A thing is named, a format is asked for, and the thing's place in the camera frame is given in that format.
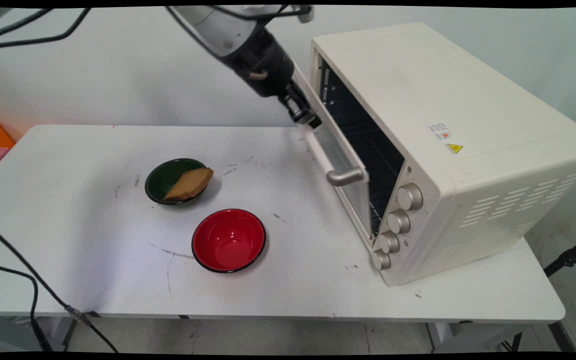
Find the white table leg frame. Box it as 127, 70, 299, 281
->
425, 322, 576, 354

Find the red bowl with black rim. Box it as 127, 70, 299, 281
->
191, 208, 267, 274

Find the black cable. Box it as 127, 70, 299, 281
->
0, 7, 92, 51
0, 8, 55, 43
0, 221, 120, 354
0, 262, 53, 352

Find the black tripod leg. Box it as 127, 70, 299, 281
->
543, 233, 576, 278

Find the glass oven door with handle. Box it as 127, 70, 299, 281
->
290, 60, 371, 241

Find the brown bread slice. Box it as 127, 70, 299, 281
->
163, 167, 215, 202

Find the cream oven knob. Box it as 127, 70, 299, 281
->
397, 183, 424, 211
378, 231, 401, 254
387, 209, 412, 234
372, 249, 392, 271

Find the cream toaster oven body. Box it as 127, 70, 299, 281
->
310, 21, 576, 286

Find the dark green bowl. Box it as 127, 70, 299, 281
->
144, 158, 214, 206

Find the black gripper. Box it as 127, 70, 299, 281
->
220, 27, 323, 130

